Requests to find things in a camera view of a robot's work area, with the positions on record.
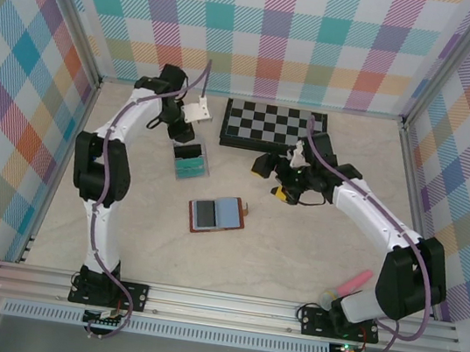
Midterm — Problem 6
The black VIP card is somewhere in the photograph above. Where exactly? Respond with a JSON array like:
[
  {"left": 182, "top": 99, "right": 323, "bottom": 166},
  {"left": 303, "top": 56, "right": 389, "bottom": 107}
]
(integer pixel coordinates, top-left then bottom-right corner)
[
  {"left": 174, "top": 142, "right": 205, "bottom": 162},
  {"left": 190, "top": 199, "right": 221, "bottom": 232}
]

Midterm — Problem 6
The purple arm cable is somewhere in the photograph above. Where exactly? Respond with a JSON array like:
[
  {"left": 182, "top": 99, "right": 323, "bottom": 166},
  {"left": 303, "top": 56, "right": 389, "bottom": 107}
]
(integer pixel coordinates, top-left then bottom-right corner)
[
  {"left": 74, "top": 45, "right": 214, "bottom": 348},
  {"left": 272, "top": 114, "right": 457, "bottom": 352}
]

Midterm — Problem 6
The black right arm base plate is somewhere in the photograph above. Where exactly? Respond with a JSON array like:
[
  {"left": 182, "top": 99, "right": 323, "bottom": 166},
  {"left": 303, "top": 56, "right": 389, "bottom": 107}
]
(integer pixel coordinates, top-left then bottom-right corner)
[{"left": 296, "top": 303, "right": 382, "bottom": 347}]

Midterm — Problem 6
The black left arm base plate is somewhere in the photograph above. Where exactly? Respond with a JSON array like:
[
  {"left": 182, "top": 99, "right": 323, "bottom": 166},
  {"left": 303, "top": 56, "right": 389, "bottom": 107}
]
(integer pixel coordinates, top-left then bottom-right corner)
[{"left": 67, "top": 273, "right": 152, "bottom": 315}]

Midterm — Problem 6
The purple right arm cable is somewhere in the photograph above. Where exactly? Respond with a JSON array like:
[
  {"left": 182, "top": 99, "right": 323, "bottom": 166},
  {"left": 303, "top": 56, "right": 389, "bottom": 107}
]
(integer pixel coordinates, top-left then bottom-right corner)
[{"left": 272, "top": 114, "right": 457, "bottom": 352}]

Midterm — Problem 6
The clear acrylic card box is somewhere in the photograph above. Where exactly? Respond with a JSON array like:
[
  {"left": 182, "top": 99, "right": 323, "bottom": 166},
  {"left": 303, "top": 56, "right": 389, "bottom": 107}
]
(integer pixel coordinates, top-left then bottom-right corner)
[{"left": 166, "top": 137, "right": 215, "bottom": 187}]

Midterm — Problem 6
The teal VIP card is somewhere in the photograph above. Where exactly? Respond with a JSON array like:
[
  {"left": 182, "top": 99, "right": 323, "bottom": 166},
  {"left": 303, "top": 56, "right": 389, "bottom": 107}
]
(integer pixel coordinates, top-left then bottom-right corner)
[{"left": 172, "top": 155, "right": 208, "bottom": 182}]

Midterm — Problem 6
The pink pen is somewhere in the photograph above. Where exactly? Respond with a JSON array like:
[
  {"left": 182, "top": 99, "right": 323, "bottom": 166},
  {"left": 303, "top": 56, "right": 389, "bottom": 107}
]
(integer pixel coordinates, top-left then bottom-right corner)
[{"left": 318, "top": 263, "right": 375, "bottom": 315}]

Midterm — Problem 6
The perforated grey cable duct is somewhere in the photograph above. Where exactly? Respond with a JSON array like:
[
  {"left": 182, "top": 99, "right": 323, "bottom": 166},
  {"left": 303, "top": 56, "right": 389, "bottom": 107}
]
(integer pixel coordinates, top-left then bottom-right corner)
[{"left": 0, "top": 298, "right": 333, "bottom": 352}]

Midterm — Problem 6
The black grey folding chessboard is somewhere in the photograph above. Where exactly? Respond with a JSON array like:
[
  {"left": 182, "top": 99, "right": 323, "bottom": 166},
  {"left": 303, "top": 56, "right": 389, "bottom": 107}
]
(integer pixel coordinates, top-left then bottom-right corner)
[{"left": 216, "top": 96, "right": 333, "bottom": 163}]

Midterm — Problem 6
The brown leather card holder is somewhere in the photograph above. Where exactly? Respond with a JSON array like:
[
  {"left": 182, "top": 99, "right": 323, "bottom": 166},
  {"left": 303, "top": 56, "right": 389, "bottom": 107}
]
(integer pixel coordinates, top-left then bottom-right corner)
[{"left": 184, "top": 190, "right": 253, "bottom": 242}]

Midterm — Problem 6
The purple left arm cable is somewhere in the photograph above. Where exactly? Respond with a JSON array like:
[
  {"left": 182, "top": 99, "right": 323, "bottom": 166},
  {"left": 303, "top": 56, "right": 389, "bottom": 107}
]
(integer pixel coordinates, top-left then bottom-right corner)
[{"left": 74, "top": 45, "right": 214, "bottom": 348}]

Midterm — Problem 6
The aluminium front rail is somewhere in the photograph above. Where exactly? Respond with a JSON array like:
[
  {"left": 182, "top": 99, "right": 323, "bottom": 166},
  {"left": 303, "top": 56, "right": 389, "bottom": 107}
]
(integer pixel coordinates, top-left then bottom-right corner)
[{"left": 0, "top": 254, "right": 468, "bottom": 352}]

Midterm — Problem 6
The aluminium side rail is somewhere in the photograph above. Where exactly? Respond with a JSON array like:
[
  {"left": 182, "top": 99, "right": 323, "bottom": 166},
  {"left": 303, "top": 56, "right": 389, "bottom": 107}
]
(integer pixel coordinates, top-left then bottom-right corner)
[
  {"left": 16, "top": 72, "right": 104, "bottom": 272},
  {"left": 373, "top": 121, "right": 466, "bottom": 322}
]

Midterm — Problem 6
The aluminium frame post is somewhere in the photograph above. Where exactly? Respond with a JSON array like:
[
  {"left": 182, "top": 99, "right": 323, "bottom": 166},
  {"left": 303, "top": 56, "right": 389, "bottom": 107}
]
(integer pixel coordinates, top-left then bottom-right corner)
[
  {"left": 400, "top": 0, "right": 470, "bottom": 141},
  {"left": 18, "top": 0, "right": 115, "bottom": 90}
]

